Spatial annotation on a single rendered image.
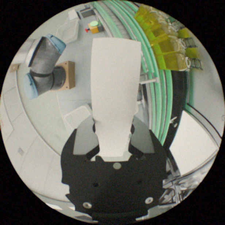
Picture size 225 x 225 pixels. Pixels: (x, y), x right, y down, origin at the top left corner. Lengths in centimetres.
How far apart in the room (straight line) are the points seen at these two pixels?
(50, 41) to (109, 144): 33
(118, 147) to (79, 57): 51
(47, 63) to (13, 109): 336
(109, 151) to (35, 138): 347
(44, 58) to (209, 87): 55
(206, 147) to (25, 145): 375
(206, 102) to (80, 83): 68
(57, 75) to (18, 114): 324
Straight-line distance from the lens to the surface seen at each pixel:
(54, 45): 27
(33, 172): 364
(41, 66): 29
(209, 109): 37
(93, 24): 51
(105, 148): 17
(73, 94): 54
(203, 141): 43
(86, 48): 52
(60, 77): 41
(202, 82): 36
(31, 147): 349
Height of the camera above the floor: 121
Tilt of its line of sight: 61 degrees down
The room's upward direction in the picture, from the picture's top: 176 degrees clockwise
